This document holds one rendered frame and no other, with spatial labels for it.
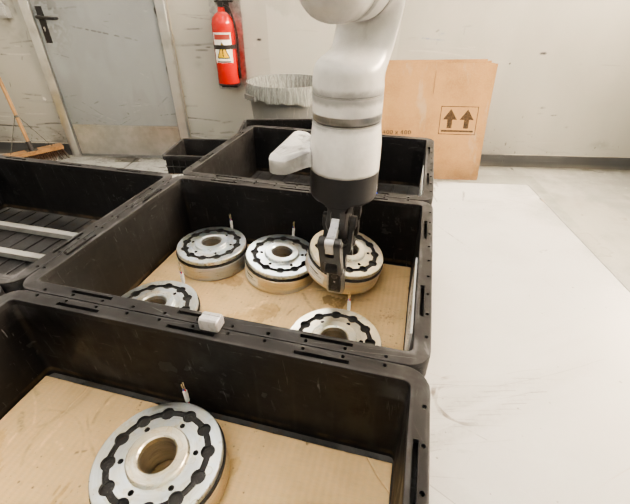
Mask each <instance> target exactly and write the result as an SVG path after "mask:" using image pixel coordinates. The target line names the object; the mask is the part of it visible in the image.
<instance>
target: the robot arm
mask: <svg viewBox="0 0 630 504"><path fill-rule="evenodd" d="M299 1H300V3H301V5H302V6H303V8H304V9H305V11H306V12H307V13H308V14H309V15H310V16H311V17H312V18H314V19H316V20H317V21H320V22H323V23H327V24H336V29H335V34H334V39H333V44H332V46H331V48H330V49H329V51H328V52H326V53H325V54H324V55H323V56H321V57H320V58H319V59H318V60H317V61H316V63H315V65H314V69H313V77H312V118H313V119H312V130H311V135H310V134H309V133H308V132H305V131H295V132H293V133H292V134H291V135H290V136H289V137H288V138H287V139H286V140H285V141H284V142H283V143H282V144H281V145H279V146H278V147H277V148H276V149H275V150H274V151H273V152H272V153H271V154H270V156H269V169H270V173H272V174H276V175H287V174H291V173H294V172H296V171H299V170H302V169H305V168H308V167H310V187H311V194H312V196H313V197H314V198H315V199H316V200H317V201H319V202H321V203H323V204H324V205H325V206H326V207H327V209H328V210H327V212H326V211H324V213H323V217H322V226H323V228H324V231H323V236H319V238H318V240H317V245H318V252H319V260H320V267H321V268H320V269H321V272H322V273H327V291H328V292H332V293H337V294H342V293H343V292H344V289H345V272H346V268H347V255H353V246H354V245H355V244H356V239H355V236H356V235H357V234H358V232H359V223H360V216H361V213H362V205H365V204H367V203H369V202H371V201H372V200H373V199H374V198H375V196H376V195H377V187H378V177H379V166H380V156H381V145H382V133H381V119H382V110H383V100H384V87H385V73H386V70H387V66H388V63H389V60H390V57H391V54H392V51H393V48H394V44H395V41H396V37H397V33H398V30H399V26H400V22H401V18H402V15H403V10H404V6H405V1H406V0H299Z"/></svg>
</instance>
